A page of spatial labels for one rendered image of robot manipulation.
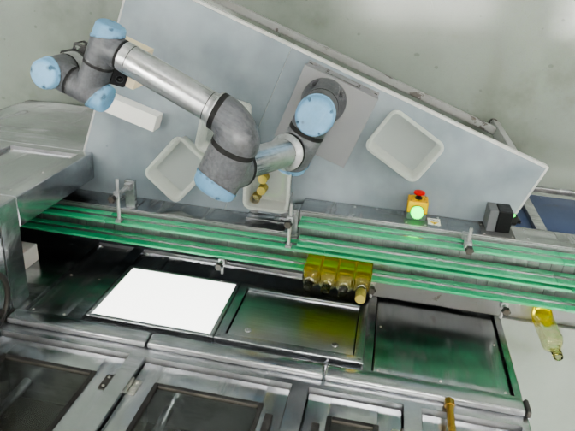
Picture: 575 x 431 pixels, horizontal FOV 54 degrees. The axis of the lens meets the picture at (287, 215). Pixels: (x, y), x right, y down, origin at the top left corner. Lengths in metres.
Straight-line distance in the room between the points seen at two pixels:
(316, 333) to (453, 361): 0.44
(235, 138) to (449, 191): 0.99
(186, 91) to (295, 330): 0.87
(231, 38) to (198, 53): 0.14
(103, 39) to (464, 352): 1.42
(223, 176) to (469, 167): 1.00
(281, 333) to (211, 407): 0.35
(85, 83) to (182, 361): 0.84
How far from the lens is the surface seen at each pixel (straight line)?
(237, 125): 1.33
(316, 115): 1.68
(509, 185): 2.11
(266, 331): 1.84
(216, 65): 2.08
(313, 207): 2.04
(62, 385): 1.77
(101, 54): 1.45
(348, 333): 1.88
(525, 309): 2.19
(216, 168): 1.36
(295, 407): 1.62
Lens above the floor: 2.71
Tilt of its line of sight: 64 degrees down
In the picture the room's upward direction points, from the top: 154 degrees counter-clockwise
